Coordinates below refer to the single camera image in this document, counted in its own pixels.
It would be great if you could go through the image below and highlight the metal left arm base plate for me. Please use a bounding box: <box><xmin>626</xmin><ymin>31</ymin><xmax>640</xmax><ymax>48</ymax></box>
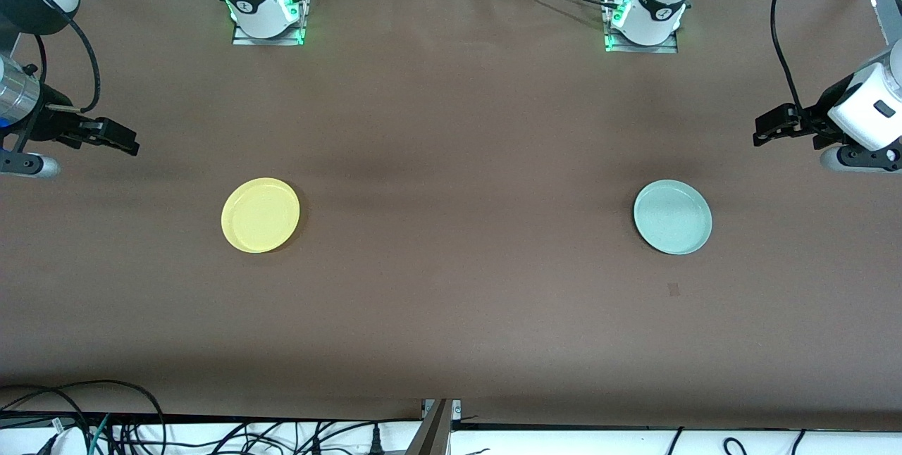
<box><xmin>603</xmin><ymin>0</ymin><xmax>679</xmax><ymax>54</ymax></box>

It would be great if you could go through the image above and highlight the green cable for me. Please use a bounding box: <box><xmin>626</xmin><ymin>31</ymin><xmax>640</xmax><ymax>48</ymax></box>
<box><xmin>87</xmin><ymin>413</ymin><xmax>112</xmax><ymax>455</ymax></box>

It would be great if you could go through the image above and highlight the aluminium profile post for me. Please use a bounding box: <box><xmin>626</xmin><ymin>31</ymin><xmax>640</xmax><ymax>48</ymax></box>
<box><xmin>407</xmin><ymin>399</ymin><xmax>462</xmax><ymax>455</ymax></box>

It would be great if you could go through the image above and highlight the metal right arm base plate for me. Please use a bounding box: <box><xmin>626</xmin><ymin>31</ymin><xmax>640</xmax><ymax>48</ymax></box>
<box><xmin>232</xmin><ymin>0</ymin><xmax>311</xmax><ymax>46</ymax></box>

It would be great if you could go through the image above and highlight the white lower shelf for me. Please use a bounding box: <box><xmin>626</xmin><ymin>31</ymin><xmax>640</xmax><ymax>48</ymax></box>
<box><xmin>0</xmin><ymin>421</ymin><xmax>902</xmax><ymax>455</ymax></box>

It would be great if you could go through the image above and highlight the yellow round plate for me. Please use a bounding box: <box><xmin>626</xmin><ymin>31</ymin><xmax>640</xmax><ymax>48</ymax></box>
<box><xmin>221</xmin><ymin>177</ymin><xmax>301</xmax><ymax>254</ymax></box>

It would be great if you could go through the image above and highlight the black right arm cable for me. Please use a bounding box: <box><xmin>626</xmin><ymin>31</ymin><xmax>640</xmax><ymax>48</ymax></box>
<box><xmin>62</xmin><ymin>11</ymin><xmax>104</xmax><ymax>115</ymax></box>

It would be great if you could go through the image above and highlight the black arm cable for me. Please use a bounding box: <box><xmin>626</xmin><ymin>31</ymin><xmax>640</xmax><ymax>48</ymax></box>
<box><xmin>62</xmin><ymin>11</ymin><xmax>104</xmax><ymax>115</ymax></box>
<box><xmin>770</xmin><ymin>0</ymin><xmax>811</xmax><ymax>114</ymax></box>

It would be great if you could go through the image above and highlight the brown table cover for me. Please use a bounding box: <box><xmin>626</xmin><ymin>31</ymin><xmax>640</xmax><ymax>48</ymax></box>
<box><xmin>0</xmin><ymin>0</ymin><xmax>902</xmax><ymax>432</ymax></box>

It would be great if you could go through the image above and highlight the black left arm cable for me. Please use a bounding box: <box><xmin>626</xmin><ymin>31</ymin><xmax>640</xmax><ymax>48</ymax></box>
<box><xmin>770</xmin><ymin>0</ymin><xmax>811</xmax><ymax>114</ymax></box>

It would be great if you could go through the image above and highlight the long looped black cable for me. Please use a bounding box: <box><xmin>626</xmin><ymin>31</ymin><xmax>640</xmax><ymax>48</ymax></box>
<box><xmin>0</xmin><ymin>380</ymin><xmax>167</xmax><ymax>455</ymax></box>

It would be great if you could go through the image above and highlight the pale green round plate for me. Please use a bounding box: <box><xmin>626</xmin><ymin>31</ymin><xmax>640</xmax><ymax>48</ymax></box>
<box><xmin>633</xmin><ymin>179</ymin><xmax>713</xmax><ymax>256</ymax></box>

